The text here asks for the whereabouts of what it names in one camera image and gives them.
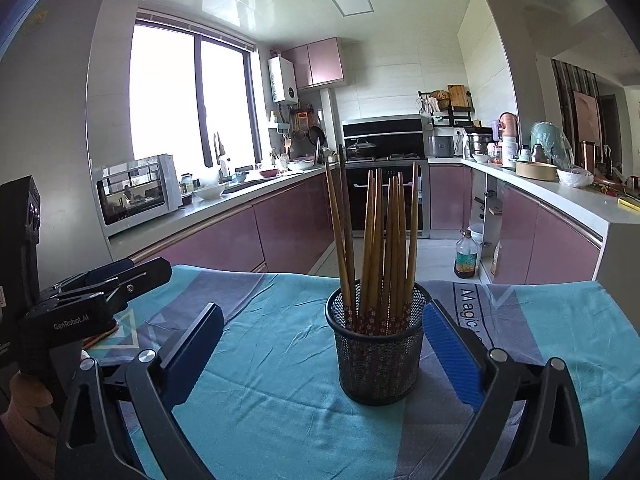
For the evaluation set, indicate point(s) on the black wall shelf rack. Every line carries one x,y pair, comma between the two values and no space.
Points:
447,108

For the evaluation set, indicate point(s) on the pink thermos jug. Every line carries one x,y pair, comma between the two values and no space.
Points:
508,123

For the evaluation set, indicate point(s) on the pink wall cabinet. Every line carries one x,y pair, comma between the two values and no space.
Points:
318,64

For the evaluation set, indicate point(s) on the white bowl on counter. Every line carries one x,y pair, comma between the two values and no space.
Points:
210,191

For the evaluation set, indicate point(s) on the left hand with bandaged finger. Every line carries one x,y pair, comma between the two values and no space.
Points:
32,424

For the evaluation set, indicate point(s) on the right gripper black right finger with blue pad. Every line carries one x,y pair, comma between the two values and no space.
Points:
550,442

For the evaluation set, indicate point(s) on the white plastic bag bowl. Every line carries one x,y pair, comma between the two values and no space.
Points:
575,178

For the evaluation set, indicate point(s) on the oil bottle on floor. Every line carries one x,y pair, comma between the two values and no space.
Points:
465,261

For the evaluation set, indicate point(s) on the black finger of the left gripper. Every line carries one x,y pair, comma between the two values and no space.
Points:
95,276
136,282

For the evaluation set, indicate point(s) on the white microwave oven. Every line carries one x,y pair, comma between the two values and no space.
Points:
135,192

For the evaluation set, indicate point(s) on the black range hood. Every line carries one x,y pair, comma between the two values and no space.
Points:
401,131

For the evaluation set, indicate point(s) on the window with dark frame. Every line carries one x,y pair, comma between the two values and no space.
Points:
192,96

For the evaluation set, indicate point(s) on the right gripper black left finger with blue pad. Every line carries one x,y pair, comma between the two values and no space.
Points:
94,442

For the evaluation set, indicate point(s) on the pink lower cabinets left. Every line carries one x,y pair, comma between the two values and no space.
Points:
282,225

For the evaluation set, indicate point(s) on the pink lower cabinets right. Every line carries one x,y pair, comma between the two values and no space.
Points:
524,237

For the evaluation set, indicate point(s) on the teal grey tablecloth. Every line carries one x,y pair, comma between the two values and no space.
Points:
295,389

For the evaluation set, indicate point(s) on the smartphone on table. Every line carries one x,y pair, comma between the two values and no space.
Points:
93,340

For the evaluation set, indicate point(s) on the grey refrigerator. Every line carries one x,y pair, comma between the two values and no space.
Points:
44,82

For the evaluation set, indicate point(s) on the pink cabinets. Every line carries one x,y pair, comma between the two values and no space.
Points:
282,225
524,237

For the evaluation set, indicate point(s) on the light green wrapped appliance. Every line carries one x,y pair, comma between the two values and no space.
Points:
554,143

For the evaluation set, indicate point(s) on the black built-in oven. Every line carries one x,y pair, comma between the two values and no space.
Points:
357,175

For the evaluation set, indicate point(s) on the white water heater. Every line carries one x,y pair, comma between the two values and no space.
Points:
282,80

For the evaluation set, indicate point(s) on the round bamboo steamer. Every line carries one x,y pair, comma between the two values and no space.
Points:
539,171

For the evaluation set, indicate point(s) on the black mesh utensil holder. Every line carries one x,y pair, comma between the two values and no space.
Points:
378,370

